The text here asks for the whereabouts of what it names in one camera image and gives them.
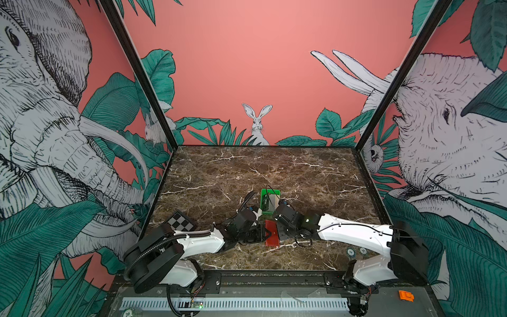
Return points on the checkerboard calibration tag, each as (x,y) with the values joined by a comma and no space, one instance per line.
(179,221)

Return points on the orange connector block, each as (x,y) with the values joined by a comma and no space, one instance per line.
(406,296)

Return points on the black frame post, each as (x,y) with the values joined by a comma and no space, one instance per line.
(117,24)
(432,20)

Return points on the left black frame post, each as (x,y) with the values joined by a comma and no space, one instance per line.
(117,24)

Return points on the white slotted cable duct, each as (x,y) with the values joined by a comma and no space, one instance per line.
(235,304)

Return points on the stack of credit cards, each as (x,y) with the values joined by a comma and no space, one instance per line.
(272,202)

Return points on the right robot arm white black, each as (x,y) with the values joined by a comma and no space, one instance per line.
(401,253)

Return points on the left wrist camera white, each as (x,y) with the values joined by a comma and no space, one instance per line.
(257,212)

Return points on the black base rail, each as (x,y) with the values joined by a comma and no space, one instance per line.
(257,281)

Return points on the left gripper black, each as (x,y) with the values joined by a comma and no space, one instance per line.
(259,228)

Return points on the green plastic tray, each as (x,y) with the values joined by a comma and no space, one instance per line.
(264,197)

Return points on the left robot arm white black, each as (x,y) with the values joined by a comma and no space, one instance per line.
(165,256)

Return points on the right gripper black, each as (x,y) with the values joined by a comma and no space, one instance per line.
(281,234)

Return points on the right black frame post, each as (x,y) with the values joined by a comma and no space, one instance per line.
(432,20)

